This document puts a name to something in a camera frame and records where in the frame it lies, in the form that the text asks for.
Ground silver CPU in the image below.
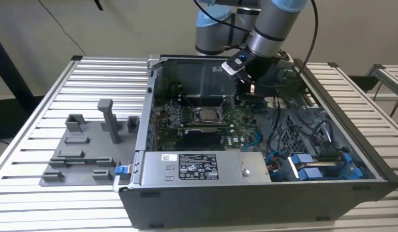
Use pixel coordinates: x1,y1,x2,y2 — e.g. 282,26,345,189
198,108,220,120

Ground thin wire locking lever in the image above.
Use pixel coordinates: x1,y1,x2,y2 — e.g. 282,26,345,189
182,94,201,111

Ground CPU socket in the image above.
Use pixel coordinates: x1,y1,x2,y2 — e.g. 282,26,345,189
192,106,228,124

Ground green motherboard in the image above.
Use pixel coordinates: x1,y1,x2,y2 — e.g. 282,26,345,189
153,96,266,152

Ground black graphics card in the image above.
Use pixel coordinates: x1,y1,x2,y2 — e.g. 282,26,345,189
158,127,233,150

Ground blue disk carrier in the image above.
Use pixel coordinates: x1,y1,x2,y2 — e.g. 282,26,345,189
298,167,325,181
290,153,318,168

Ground metal slat side table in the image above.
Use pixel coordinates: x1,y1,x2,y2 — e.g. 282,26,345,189
367,63,398,98

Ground silver power supply unit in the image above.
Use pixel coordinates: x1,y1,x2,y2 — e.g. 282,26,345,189
139,151,273,184

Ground dark grey PC case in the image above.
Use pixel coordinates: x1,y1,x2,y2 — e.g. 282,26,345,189
113,54,398,229

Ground grey parts rack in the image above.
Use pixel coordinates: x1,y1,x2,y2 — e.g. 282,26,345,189
39,98,141,187

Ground green RAM stick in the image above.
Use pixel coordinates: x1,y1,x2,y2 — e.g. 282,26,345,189
66,158,102,164

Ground black metal stand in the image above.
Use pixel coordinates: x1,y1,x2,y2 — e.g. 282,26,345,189
0,30,41,114

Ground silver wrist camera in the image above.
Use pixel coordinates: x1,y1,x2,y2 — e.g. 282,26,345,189
221,53,249,76

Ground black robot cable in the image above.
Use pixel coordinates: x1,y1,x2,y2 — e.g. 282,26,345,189
296,0,320,73
193,0,253,48

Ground blue plastic bracket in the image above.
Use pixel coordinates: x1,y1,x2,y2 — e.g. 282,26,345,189
341,146,364,180

